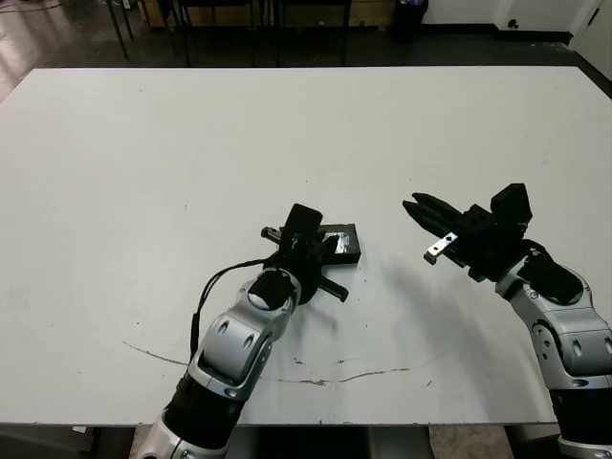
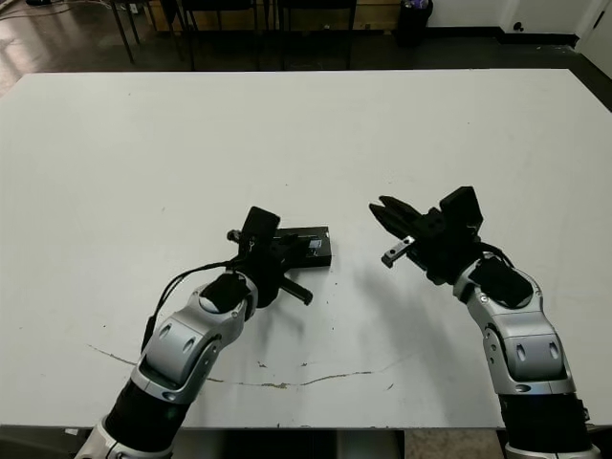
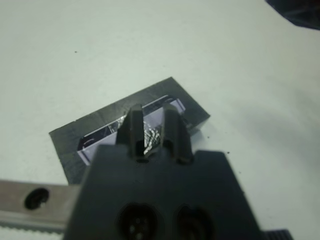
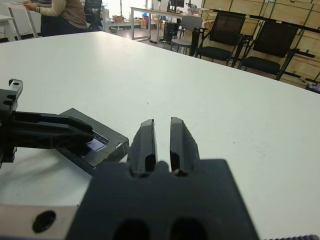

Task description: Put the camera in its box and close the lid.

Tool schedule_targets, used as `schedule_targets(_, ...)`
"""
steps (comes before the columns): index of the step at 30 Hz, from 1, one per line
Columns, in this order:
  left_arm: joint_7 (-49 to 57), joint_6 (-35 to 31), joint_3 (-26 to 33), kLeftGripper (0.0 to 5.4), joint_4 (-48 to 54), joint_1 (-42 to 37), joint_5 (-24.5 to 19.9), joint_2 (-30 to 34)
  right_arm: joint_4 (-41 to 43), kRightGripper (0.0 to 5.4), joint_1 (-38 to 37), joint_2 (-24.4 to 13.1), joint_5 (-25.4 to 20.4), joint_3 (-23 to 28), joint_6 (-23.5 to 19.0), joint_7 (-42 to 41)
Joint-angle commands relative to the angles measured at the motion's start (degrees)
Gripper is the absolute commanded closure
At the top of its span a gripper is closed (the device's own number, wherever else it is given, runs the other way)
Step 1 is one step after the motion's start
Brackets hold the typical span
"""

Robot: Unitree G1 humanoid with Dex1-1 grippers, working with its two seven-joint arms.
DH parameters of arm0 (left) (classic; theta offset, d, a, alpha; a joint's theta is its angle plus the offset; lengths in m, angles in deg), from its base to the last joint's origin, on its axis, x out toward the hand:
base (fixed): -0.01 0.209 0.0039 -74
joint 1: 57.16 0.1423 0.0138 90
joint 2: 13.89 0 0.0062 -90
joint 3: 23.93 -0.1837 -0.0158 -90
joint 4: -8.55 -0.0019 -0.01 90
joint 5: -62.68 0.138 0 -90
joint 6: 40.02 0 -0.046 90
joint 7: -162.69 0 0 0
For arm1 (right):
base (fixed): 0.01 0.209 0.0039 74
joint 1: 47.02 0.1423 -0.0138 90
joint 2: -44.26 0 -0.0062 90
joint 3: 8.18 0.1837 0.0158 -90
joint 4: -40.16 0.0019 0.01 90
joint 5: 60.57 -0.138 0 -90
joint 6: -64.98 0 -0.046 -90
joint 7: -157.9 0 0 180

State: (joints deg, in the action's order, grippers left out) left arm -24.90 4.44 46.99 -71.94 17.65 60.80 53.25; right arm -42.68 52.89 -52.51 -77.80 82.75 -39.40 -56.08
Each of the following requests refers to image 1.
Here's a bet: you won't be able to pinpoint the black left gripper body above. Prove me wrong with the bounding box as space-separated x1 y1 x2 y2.
260 225 349 306

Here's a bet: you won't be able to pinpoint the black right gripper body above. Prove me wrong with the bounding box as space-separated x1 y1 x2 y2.
423 204 533 283

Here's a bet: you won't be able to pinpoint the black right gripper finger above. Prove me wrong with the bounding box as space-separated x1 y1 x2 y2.
411 192 464 222
403 200 456 239

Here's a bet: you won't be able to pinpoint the glossy black box lid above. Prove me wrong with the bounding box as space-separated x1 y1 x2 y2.
317 223 363 267

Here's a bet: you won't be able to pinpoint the robot lower body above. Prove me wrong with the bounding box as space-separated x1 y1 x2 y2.
229 424 426 459

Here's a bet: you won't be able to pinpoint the black trash bin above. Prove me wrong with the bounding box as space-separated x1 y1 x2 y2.
390 0 429 44

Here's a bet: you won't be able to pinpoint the wooden crate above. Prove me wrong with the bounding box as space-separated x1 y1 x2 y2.
348 0 392 28

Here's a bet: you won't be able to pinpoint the white door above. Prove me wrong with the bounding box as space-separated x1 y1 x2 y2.
571 0 612 52

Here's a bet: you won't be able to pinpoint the grey chair black legs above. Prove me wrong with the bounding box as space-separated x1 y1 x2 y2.
105 0 134 61

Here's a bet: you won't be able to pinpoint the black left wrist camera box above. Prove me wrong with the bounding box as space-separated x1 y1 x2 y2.
285 203 324 239

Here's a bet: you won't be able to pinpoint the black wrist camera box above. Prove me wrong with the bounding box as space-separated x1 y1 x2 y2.
285 203 324 239
490 182 535 227

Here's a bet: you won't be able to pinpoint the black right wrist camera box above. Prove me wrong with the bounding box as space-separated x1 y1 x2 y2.
490 182 535 227

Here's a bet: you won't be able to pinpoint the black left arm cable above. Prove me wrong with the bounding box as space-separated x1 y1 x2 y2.
189 257 269 362

